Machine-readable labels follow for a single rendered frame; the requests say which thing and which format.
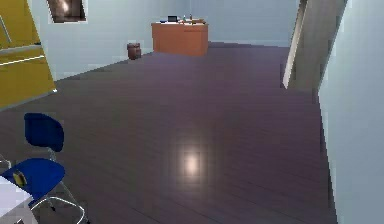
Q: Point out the yellow fridge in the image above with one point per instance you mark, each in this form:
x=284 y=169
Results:
x=20 y=66

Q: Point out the brown waste bin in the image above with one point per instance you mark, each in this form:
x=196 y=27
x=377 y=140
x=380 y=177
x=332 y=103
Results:
x=134 y=51

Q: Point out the small yellow black object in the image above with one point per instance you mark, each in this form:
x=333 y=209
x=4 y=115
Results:
x=20 y=179

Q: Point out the dark framed picture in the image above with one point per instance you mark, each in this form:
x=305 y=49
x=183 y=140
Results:
x=67 y=10

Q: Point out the white table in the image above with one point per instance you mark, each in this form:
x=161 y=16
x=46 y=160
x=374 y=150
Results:
x=13 y=203

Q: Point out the grey room door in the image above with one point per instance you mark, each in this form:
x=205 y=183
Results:
x=313 y=43

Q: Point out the blue bowl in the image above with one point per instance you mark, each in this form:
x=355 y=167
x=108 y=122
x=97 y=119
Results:
x=163 y=21

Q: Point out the dark bottle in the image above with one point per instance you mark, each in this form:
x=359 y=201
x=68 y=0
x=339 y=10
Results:
x=190 y=17

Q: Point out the blue chair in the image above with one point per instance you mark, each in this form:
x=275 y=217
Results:
x=41 y=166

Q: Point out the green bottle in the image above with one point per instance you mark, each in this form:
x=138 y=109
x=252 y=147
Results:
x=184 y=18

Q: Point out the orange wooden counter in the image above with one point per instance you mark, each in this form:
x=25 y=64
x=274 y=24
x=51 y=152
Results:
x=180 y=39

